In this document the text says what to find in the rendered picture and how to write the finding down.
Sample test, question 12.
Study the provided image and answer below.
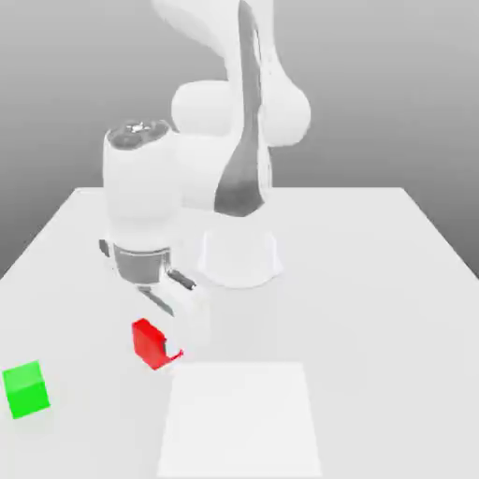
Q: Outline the small red cube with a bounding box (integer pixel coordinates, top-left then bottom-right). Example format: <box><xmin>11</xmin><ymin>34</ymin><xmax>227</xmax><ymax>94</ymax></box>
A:
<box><xmin>131</xmin><ymin>317</ymin><xmax>185</xmax><ymax>372</ymax></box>

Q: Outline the small green cube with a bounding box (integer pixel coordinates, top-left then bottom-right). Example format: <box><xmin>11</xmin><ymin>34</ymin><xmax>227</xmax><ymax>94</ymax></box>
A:
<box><xmin>1</xmin><ymin>359</ymin><xmax>51</xmax><ymax>421</ymax></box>

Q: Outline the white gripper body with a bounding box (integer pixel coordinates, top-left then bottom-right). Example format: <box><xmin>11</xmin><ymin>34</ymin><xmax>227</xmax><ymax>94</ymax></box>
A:
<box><xmin>136</xmin><ymin>279</ymin><xmax>211</xmax><ymax>343</ymax></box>

